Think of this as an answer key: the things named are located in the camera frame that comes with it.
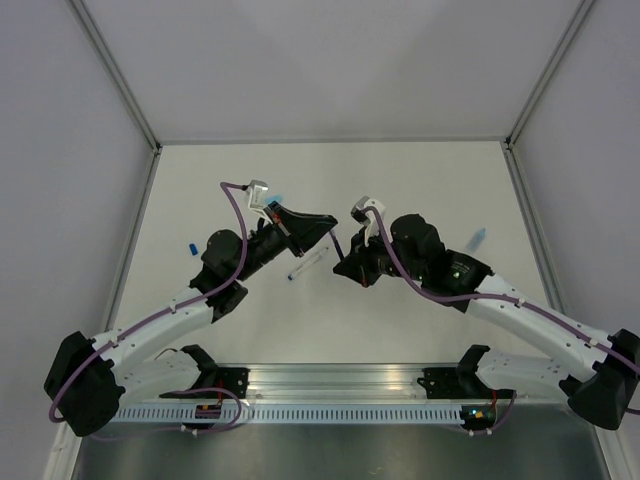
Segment aluminium mounting rail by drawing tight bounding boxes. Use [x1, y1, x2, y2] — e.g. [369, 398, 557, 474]
[144, 362, 566, 403]

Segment white marker pen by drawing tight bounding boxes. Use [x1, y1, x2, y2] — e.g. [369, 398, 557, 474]
[287, 246, 329, 281]

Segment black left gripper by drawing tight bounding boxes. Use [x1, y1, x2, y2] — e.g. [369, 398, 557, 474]
[235, 204, 340, 283]

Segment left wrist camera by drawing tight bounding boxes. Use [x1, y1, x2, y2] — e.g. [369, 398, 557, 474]
[245, 180, 269, 212]

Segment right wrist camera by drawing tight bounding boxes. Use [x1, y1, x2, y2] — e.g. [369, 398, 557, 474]
[350, 196, 386, 247]

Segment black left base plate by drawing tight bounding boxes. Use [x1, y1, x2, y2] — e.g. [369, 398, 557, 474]
[160, 366, 250, 401]

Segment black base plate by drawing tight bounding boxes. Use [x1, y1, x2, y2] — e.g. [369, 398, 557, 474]
[160, 366, 250, 401]
[416, 366, 514, 400]

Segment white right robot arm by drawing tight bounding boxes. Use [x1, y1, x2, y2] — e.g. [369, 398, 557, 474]
[333, 206, 639, 430]

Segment white slotted cable duct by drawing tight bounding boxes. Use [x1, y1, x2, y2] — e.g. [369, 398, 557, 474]
[111, 401, 463, 425]

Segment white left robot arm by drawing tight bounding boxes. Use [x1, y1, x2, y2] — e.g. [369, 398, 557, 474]
[44, 202, 338, 437]

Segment translucent light blue cap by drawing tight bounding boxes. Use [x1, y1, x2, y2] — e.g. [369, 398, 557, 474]
[465, 228, 487, 253]

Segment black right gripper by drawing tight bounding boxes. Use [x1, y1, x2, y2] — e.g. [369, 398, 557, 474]
[336, 222, 426, 286]

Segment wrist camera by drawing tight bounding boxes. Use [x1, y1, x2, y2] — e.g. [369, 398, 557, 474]
[245, 180, 269, 212]
[350, 196, 386, 247]

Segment aluminium frame post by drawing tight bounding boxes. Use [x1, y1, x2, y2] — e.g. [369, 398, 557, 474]
[67, 0, 161, 152]
[503, 0, 599, 151]

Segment right aluminium frame post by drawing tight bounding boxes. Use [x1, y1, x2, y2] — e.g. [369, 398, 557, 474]
[503, 0, 599, 151]

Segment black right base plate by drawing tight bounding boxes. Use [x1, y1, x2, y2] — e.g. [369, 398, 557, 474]
[416, 366, 514, 400]

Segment left aluminium frame post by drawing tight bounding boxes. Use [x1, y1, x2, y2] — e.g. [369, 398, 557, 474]
[67, 0, 161, 152]

